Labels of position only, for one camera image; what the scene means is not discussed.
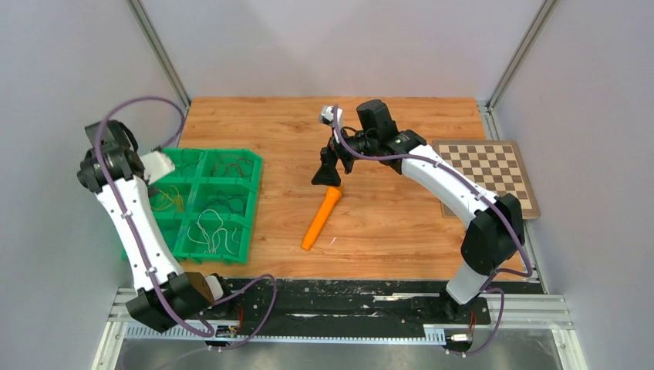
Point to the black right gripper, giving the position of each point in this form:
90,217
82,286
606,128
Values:
327,173

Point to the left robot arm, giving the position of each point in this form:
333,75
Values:
122,181

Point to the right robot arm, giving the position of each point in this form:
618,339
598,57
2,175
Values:
493,224

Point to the orange toy microphone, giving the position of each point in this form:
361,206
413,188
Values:
332,197

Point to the green plastic compartment bin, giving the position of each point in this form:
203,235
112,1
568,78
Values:
206,208

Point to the wooden chessboard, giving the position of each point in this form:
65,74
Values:
497,165

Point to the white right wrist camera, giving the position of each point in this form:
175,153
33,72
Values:
332,116

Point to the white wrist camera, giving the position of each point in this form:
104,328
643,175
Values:
332,116
157,165

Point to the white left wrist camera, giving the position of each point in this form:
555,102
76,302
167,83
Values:
157,165

